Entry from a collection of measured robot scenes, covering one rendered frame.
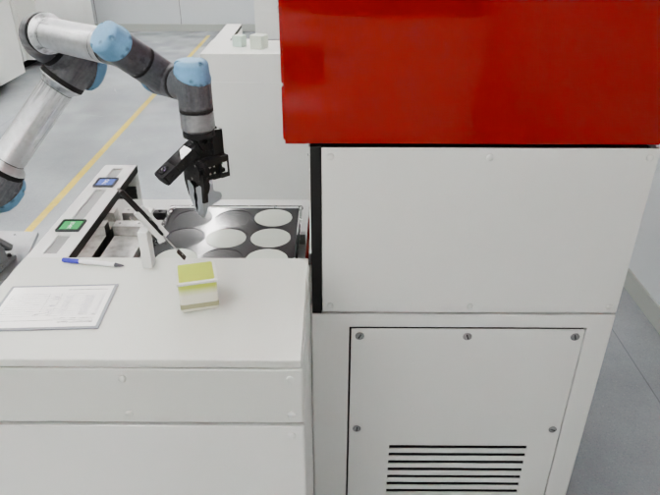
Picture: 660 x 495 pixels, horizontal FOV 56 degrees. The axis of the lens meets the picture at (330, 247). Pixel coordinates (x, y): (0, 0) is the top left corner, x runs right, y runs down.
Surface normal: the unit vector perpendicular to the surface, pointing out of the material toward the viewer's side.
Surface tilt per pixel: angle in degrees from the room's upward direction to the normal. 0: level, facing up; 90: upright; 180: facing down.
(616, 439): 0
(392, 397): 90
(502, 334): 90
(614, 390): 0
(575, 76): 90
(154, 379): 90
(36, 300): 0
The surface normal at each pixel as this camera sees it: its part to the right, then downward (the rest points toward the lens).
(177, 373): 0.00, 0.49
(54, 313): 0.00, -0.87
